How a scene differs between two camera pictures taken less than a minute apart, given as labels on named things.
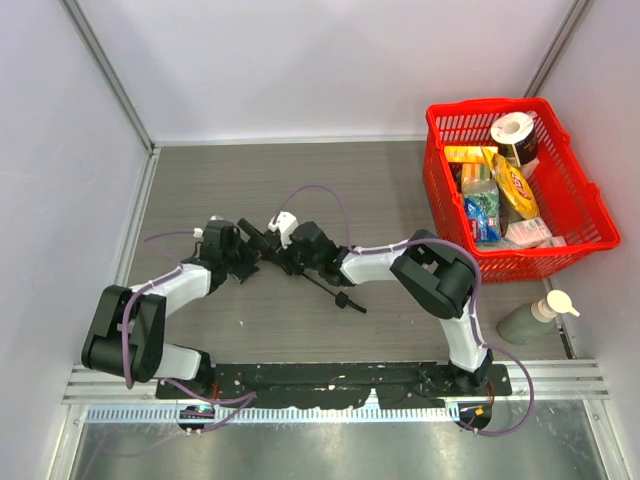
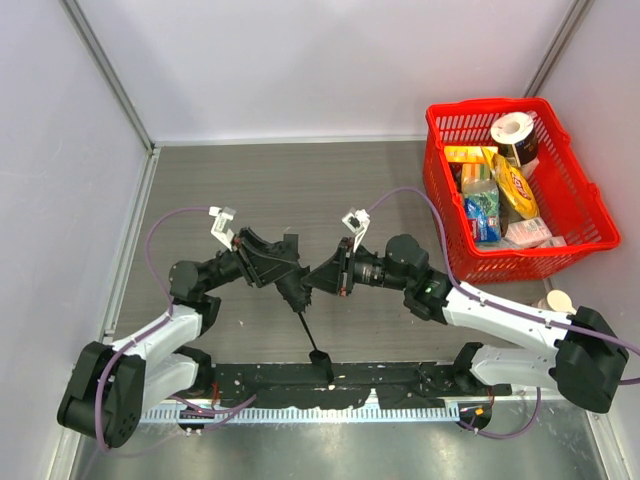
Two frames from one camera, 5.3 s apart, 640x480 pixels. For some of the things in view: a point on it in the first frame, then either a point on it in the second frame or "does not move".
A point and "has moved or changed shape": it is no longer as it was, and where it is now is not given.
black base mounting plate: x=404 y=385 does not move
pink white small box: x=528 y=233 does not move
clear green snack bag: x=482 y=206 does not move
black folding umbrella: x=260 y=237 has moved or changed shape
